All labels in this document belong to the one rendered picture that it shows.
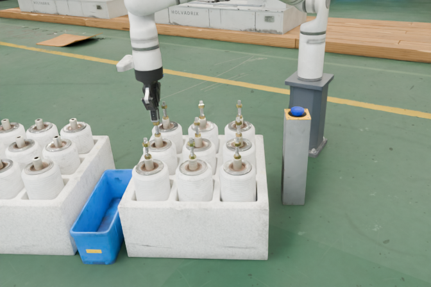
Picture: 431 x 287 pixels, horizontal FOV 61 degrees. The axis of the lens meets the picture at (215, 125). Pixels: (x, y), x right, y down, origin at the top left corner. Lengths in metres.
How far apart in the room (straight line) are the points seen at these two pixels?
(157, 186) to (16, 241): 0.45
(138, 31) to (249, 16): 2.26
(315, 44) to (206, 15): 2.10
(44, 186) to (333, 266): 0.80
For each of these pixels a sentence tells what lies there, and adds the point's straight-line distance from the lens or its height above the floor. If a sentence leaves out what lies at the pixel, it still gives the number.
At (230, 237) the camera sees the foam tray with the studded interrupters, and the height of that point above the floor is 0.08.
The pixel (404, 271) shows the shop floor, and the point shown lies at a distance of 1.13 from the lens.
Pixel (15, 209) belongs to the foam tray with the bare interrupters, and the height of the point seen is 0.17.
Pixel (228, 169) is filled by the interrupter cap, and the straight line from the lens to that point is 0.96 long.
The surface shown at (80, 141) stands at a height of 0.22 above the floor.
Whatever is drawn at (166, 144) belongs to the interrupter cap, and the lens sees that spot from 1.10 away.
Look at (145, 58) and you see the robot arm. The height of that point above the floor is 0.53.
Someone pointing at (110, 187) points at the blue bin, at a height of 0.05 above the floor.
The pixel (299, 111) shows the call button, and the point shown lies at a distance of 1.10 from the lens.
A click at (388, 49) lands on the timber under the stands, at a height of 0.06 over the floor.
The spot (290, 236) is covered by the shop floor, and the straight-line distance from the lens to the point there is 1.15.
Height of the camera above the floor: 0.79
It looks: 27 degrees down
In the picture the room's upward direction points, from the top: 3 degrees counter-clockwise
